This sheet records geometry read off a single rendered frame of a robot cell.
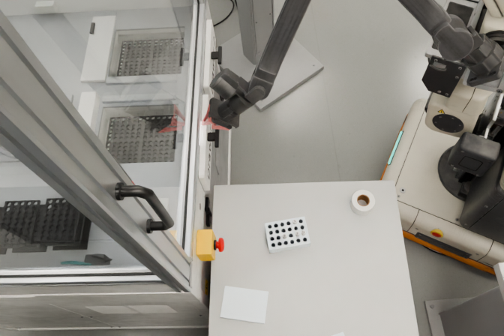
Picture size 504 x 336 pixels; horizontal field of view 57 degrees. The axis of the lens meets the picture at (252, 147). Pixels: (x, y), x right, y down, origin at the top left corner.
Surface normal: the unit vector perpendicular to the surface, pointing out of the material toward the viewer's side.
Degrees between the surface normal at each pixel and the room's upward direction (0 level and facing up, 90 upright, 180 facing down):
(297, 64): 3
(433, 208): 0
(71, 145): 90
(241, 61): 5
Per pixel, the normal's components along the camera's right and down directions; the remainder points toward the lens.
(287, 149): -0.07, -0.46
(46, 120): 1.00, -0.04
